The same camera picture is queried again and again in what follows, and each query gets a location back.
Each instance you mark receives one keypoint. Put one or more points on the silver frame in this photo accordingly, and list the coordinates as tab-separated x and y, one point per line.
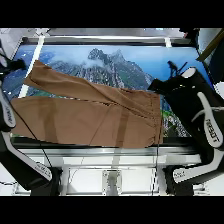
113	156

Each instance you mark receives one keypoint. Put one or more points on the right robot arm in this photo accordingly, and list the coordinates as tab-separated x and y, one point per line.
196	110

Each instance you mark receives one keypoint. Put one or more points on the brown pants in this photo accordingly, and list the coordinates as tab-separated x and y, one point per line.
83	116

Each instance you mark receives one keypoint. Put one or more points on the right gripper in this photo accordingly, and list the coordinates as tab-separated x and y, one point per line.
161	87

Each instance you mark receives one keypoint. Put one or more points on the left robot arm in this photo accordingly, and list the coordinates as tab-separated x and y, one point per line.
23	166

